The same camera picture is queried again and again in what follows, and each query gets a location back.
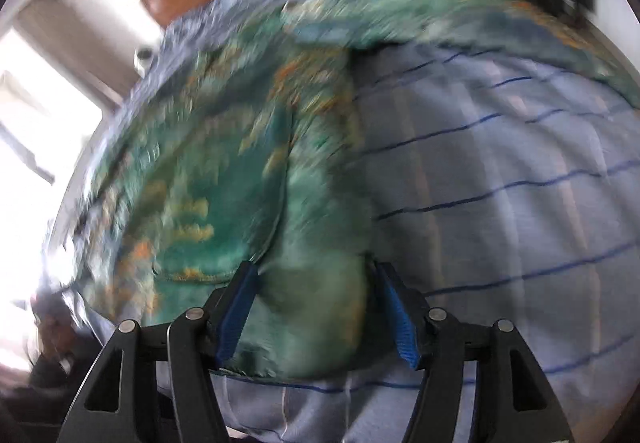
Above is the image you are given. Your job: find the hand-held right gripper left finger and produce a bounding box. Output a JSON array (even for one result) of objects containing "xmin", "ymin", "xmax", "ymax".
[{"xmin": 57, "ymin": 260, "xmax": 261, "ymax": 443}]

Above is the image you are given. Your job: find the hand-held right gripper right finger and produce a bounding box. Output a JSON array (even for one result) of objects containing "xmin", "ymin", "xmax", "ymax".
[{"xmin": 372, "ymin": 262, "xmax": 576, "ymax": 443}]

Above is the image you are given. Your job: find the green orange patterned pillow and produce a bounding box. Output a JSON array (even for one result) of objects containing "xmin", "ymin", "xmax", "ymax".
[{"xmin": 72, "ymin": 0, "xmax": 640, "ymax": 381}]

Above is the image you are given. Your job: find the blue checked duvet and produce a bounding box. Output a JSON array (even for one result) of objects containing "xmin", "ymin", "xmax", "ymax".
[{"xmin": 42, "ymin": 0, "xmax": 640, "ymax": 443}]

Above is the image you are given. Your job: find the white round camera device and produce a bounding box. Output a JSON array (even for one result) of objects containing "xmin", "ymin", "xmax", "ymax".
[{"xmin": 134, "ymin": 45, "xmax": 156, "ymax": 74}]

